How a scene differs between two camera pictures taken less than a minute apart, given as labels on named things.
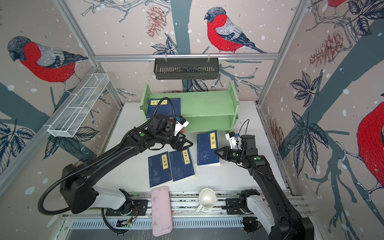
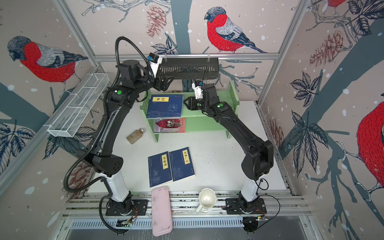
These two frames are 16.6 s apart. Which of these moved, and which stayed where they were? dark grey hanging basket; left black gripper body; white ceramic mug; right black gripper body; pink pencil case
Moved: left black gripper body; right black gripper body
Stayed: dark grey hanging basket; white ceramic mug; pink pencil case
